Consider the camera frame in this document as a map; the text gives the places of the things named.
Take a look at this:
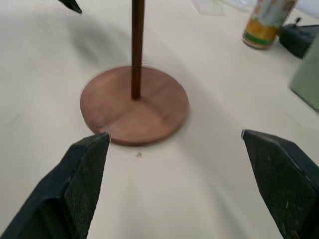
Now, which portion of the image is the black device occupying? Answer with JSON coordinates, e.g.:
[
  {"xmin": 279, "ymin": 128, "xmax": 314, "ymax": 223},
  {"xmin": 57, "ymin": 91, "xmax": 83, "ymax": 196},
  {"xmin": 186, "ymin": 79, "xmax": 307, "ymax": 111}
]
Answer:
[{"xmin": 278, "ymin": 17, "xmax": 319, "ymax": 59}]

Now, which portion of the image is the round wooden base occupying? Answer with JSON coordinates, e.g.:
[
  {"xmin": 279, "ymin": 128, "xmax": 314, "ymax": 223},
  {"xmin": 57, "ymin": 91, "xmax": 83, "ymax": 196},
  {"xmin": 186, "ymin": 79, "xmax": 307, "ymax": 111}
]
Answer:
[{"xmin": 80, "ymin": 66, "xmax": 189, "ymax": 146}]

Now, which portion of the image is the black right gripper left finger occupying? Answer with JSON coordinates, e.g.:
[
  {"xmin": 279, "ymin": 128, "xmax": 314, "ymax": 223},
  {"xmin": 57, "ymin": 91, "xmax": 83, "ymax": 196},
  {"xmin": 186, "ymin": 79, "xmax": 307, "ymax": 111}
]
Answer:
[{"xmin": 0, "ymin": 132, "xmax": 111, "ymax": 239}]

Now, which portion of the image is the dark wooden pole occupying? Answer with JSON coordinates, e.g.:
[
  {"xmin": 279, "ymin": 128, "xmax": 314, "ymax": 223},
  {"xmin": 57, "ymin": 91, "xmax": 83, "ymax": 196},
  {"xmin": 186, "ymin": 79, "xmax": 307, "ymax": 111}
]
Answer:
[{"xmin": 131, "ymin": 0, "xmax": 146, "ymax": 101}]

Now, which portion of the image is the yellow green printed can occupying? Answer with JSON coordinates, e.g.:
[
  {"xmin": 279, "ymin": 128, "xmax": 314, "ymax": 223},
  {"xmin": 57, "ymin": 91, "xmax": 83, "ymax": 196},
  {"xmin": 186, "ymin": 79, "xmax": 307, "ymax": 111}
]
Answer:
[{"xmin": 242, "ymin": 0, "xmax": 299, "ymax": 50}]

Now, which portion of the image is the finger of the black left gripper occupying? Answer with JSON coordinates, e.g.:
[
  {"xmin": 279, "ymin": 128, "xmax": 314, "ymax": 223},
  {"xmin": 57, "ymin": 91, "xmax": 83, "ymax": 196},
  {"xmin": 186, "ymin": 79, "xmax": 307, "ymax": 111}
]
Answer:
[{"xmin": 58, "ymin": 0, "xmax": 83, "ymax": 14}]

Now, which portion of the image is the pale green box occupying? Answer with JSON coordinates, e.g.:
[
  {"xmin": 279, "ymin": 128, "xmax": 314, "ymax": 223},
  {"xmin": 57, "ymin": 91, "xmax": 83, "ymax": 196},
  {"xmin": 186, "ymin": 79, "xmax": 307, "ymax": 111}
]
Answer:
[{"xmin": 289, "ymin": 31, "xmax": 319, "ymax": 112}]

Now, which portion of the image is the clear plastic bag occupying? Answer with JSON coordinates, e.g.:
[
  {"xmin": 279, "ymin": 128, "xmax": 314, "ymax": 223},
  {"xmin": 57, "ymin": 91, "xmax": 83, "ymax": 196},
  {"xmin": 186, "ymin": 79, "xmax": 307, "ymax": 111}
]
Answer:
[{"xmin": 191, "ymin": 0, "xmax": 257, "ymax": 16}]

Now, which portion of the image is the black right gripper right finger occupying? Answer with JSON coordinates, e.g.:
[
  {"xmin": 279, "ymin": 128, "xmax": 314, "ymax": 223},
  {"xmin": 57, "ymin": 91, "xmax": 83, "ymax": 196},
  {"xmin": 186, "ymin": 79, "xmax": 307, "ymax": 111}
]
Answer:
[{"xmin": 241, "ymin": 129, "xmax": 319, "ymax": 239}]

